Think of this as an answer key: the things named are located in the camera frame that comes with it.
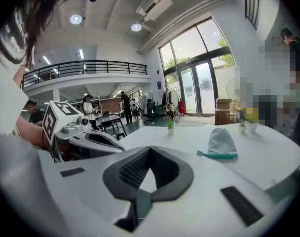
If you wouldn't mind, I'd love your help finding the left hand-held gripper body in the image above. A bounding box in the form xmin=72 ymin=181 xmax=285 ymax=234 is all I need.
xmin=42 ymin=100 xmax=90 ymax=161

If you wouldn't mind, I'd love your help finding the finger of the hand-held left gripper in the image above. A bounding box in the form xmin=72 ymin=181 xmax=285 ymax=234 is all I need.
xmin=84 ymin=130 xmax=126 ymax=151
xmin=66 ymin=139 xmax=124 ymax=159

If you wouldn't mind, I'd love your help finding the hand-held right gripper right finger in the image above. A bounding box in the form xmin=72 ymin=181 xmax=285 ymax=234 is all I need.
xmin=145 ymin=145 xmax=294 ymax=237

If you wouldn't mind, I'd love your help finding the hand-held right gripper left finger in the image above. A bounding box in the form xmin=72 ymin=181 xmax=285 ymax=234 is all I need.
xmin=38 ymin=145 xmax=151 ymax=225

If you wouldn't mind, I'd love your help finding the grey fabric pouch teal trim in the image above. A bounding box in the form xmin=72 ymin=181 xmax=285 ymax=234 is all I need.
xmin=196 ymin=127 xmax=239 ymax=160

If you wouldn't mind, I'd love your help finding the person's left forearm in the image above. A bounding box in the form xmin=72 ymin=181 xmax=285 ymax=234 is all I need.
xmin=15 ymin=116 xmax=52 ymax=149

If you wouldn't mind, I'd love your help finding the black office chair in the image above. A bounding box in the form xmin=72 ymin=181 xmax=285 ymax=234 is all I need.
xmin=143 ymin=101 xmax=157 ymax=125

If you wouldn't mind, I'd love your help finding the person's patterned shirt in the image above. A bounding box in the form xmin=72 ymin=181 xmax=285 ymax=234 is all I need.
xmin=0 ymin=0 xmax=36 ymax=137

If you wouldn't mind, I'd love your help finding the spiky green potted plant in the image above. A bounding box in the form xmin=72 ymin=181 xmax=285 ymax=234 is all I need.
xmin=164 ymin=118 xmax=175 ymax=135

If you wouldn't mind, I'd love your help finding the black balcony railing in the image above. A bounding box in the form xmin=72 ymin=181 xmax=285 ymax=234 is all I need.
xmin=21 ymin=60 xmax=148 ymax=90

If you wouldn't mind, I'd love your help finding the small green potted plant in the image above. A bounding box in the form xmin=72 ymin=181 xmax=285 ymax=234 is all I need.
xmin=238 ymin=118 xmax=247 ymax=134

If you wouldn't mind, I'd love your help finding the cardboard box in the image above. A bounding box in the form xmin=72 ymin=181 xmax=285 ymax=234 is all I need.
xmin=215 ymin=98 xmax=233 ymax=111
xmin=215 ymin=110 xmax=231 ymax=126

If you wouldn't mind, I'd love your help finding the clothes rack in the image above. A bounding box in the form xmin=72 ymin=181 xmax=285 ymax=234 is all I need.
xmin=162 ymin=87 xmax=180 ymax=119

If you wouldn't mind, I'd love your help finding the red bag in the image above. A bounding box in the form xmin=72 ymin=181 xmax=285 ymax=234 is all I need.
xmin=177 ymin=99 xmax=187 ymax=115

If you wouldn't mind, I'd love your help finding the glass entrance door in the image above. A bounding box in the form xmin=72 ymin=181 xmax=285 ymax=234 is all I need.
xmin=159 ymin=17 xmax=237 ymax=118

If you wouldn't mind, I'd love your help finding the ceiling air conditioner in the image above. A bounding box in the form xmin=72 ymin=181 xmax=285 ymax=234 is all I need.
xmin=136 ymin=0 xmax=174 ymax=22

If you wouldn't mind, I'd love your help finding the black metal frame table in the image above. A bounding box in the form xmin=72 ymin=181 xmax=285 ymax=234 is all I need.
xmin=100 ymin=114 xmax=128 ymax=141

